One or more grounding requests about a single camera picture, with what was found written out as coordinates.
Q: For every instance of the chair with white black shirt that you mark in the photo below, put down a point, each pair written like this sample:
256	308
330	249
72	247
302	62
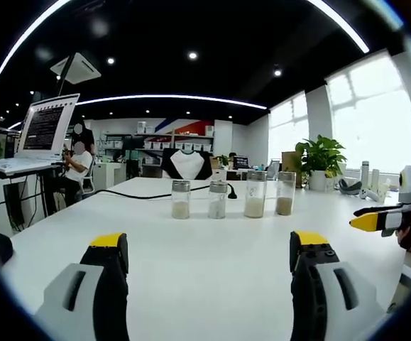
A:
186	163

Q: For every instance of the white laptop stand desk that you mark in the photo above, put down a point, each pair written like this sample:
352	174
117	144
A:
13	199

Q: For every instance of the white office chair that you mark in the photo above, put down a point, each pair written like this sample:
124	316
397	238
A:
88	177

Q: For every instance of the brown cardboard box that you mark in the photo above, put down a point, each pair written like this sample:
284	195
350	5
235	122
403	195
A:
288	167

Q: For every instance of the ceiling air conditioner unit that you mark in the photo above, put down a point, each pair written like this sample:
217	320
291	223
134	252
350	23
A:
77	69

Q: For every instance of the black object on table edge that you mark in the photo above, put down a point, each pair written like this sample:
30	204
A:
1	248

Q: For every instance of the dark computer monitor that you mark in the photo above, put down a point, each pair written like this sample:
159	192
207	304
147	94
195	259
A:
240	162

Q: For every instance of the white handheld controller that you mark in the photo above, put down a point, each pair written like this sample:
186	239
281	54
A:
368	194

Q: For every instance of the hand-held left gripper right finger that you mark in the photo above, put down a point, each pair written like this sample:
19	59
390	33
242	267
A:
333	309

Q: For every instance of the white open laptop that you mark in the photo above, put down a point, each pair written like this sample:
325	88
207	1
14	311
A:
45	124

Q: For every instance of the storage shelf with white boxes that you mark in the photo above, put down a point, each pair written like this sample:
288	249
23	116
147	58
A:
176	144

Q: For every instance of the tall white bottle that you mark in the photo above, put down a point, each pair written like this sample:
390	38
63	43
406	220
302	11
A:
365	174

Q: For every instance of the short seasoning bottle beige powder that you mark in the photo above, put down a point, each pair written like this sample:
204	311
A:
180	204

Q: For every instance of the grey headset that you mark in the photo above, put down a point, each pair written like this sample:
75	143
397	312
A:
349	186

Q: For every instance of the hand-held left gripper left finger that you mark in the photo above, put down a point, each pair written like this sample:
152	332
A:
84	305

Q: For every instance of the green potted plant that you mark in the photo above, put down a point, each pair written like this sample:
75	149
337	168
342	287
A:
320	156

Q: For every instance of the tall seasoning bottle cream powder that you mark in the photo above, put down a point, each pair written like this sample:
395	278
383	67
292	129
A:
254	199

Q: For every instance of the tall seasoning bottle brown powder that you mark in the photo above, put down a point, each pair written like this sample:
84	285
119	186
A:
285	199

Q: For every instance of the short seasoning bottle white powder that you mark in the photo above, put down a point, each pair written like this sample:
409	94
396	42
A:
217	204

